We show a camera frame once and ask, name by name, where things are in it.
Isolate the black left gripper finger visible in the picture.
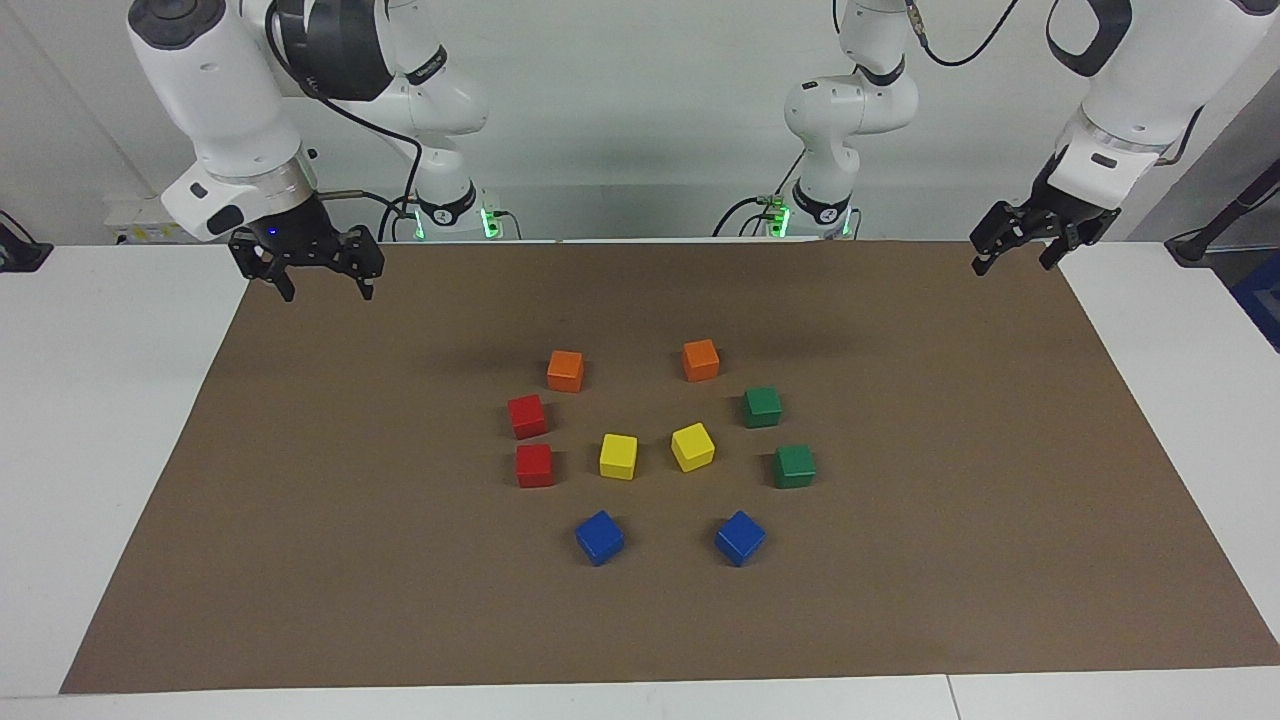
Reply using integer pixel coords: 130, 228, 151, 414
1039, 208, 1122, 272
969, 200, 1042, 278

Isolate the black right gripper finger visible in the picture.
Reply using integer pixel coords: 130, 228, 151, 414
228, 228, 298, 304
338, 225, 387, 302

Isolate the red wooden cube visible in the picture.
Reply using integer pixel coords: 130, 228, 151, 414
514, 443, 556, 489
506, 393, 549, 441

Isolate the green wooden cube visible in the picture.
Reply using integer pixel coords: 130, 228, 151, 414
742, 386, 784, 430
773, 444, 817, 490

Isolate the white power strip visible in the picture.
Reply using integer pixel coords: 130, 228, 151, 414
104, 196, 191, 247

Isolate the black tripod leg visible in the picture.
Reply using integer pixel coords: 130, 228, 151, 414
1164, 158, 1280, 268

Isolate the blue box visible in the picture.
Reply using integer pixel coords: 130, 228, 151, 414
1228, 250, 1280, 353

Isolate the black stand foot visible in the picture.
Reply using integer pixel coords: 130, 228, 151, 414
0, 210, 54, 274

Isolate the brown table mat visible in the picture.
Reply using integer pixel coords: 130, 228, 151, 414
58, 238, 1280, 695

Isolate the yellow wooden cube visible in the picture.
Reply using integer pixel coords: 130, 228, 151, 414
598, 433, 639, 481
670, 422, 717, 474

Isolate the blue wooden cube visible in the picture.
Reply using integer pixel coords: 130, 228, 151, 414
713, 510, 768, 568
574, 509, 627, 568

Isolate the black right arm gripper cable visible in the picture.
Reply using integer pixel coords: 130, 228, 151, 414
262, 0, 426, 243

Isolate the black arm gripper cable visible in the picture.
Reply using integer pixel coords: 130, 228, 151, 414
262, 0, 426, 243
903, 0, 1023, 69

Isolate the black left arm gripper cable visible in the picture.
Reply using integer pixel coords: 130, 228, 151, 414
903, 0, 1023, 69

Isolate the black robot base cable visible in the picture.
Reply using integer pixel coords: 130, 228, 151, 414
712, 150, 803, 239

